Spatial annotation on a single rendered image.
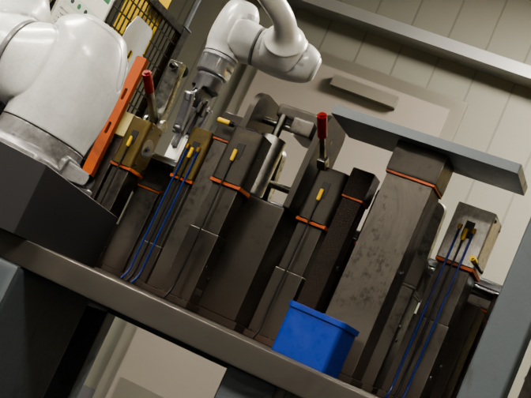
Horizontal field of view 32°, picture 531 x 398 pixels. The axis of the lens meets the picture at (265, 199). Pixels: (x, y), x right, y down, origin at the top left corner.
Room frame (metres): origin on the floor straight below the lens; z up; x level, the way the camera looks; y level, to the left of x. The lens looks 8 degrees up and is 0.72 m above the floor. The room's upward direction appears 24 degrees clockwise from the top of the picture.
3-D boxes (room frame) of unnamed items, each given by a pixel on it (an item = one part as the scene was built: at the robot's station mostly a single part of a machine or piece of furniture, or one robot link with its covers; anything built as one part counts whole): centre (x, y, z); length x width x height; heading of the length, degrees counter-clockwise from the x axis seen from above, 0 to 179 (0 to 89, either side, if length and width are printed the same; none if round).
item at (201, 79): (2.31, 0.25, 1.20); 0.08 x 0.07 x 0.09; 155
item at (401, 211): (1.71, -0.24, 0.92); 0.10 x 0.08 x 0.45; 65
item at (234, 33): (2.31, 0.24, 1.38); 0.13 x 0.11 x 0.16; 80
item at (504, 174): (1.71, -0.24, 1.16); 0.37 x 0.14 x 0.02; 65
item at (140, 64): (2.21, 0.41, 0.95); 0.03 x 0.01 x 0.50; 65
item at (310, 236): (1.90, -0.11, 0.89); 0.12 x 0.07 x 0.38; 155
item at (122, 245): (2.31, 0.27, 0.84); 0.07 x 0.04 x 0.29; 65
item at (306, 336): (1.63, -0.18, 0.75); 0.11 x 0.10 x 0.09; 65
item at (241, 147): (1.88, 0.08, 0.89); 0.09 x 0.08 x 0.38; 155
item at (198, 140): (2.05, 0.18, 0.88); 0.11 x 0.07 x 0.37; 155
